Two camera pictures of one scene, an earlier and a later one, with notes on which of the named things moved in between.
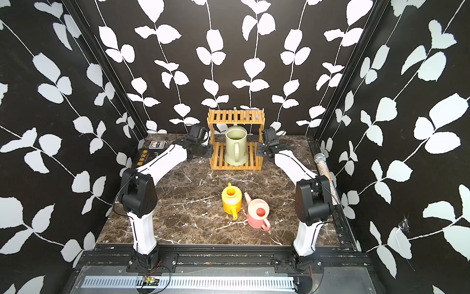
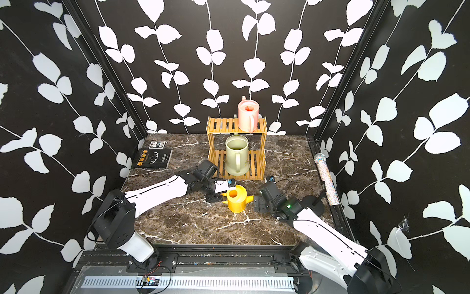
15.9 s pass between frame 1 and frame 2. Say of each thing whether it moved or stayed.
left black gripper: moved
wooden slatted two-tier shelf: moved
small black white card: stayed
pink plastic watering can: moved
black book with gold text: stayed
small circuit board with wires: stayed
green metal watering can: moved
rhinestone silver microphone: stayed
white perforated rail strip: stayed
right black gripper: moved
